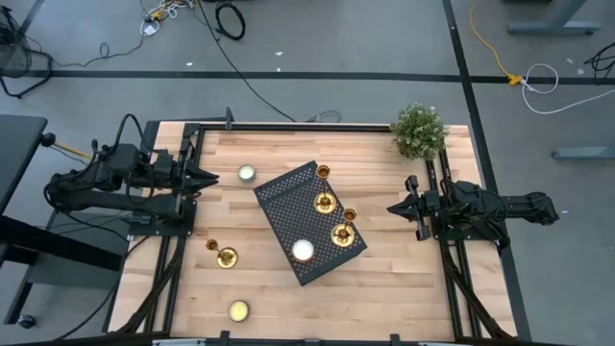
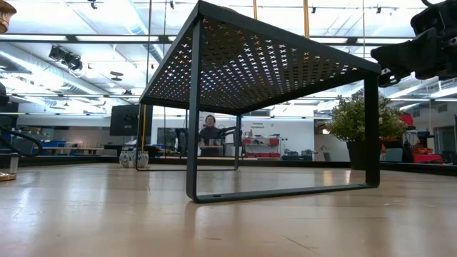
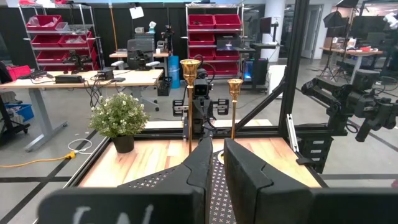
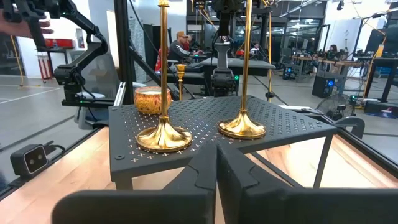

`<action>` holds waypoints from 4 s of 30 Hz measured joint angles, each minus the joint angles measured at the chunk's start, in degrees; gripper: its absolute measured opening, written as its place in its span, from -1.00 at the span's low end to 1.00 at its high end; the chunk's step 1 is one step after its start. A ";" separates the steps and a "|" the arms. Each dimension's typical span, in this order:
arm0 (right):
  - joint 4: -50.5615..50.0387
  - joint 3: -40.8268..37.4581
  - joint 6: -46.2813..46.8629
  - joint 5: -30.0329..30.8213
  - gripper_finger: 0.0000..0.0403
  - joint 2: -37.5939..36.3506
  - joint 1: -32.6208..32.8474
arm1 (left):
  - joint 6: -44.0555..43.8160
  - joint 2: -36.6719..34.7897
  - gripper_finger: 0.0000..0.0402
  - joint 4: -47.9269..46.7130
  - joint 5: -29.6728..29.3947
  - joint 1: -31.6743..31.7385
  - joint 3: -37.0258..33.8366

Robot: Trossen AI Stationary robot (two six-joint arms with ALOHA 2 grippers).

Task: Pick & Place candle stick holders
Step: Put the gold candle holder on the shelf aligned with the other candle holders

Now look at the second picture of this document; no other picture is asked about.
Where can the person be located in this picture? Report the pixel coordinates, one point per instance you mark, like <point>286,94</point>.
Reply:
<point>210,135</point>

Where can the green potted artificial plant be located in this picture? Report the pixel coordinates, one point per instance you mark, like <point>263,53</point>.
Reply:
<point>342,121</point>

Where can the small grey metal cylinder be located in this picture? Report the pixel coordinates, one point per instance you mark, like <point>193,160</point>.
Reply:
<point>14,162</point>

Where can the red tool cart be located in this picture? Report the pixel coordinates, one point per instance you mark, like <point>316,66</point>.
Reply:
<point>426,158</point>

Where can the blue storage crate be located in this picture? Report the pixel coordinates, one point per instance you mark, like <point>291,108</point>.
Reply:
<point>51,143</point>

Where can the gold metal candlestick holder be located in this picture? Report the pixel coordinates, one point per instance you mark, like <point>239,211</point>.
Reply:
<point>306,18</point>
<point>255,9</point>

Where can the shelf with red bins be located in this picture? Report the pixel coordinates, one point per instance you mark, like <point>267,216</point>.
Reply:
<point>273,141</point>

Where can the black wall screen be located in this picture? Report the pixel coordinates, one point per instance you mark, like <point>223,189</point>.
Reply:
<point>123,119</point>

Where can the black perforated metal shelf riser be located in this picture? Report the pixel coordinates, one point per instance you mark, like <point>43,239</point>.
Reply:
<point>194,107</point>

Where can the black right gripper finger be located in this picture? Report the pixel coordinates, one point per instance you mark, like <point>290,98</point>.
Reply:
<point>410,53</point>
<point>389,79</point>

